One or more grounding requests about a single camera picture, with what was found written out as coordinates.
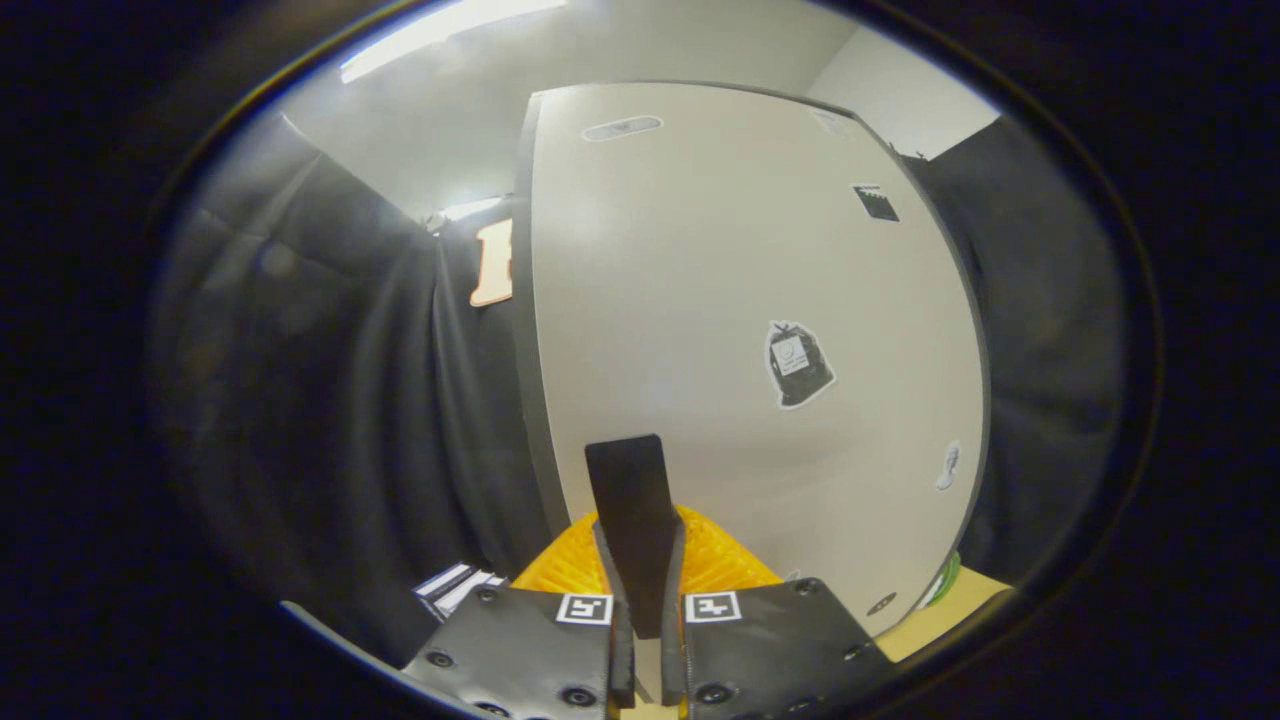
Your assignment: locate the black backdrop cloth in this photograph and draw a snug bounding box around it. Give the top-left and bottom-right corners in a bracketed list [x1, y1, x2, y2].
[150, 110, 556, 666]
[898, 115, 1136, 591]

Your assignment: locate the white shoe cabinet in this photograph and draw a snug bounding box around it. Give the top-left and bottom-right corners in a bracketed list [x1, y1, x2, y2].
[508, 80, 993, 639]

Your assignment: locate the ceiling light panel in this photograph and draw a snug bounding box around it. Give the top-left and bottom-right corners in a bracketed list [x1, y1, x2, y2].
[338, 0, 569, 85]

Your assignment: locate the white and black box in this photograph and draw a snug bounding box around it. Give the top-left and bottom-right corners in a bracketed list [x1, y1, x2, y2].
[413, 562, 509, 621]

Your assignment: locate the green and white object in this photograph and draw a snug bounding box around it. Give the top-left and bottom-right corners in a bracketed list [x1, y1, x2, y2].
[918, 550, 963, 611]

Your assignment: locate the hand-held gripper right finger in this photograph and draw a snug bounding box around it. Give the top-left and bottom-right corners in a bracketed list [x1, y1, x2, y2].
[635, 436, 896, 720]

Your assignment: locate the white shoe cabinet door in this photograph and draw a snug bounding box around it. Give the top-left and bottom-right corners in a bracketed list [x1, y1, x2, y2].
[528, 82, 993, 639]

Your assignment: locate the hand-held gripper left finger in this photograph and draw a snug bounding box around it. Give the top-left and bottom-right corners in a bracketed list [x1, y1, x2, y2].
[400, 436, 637, 720]

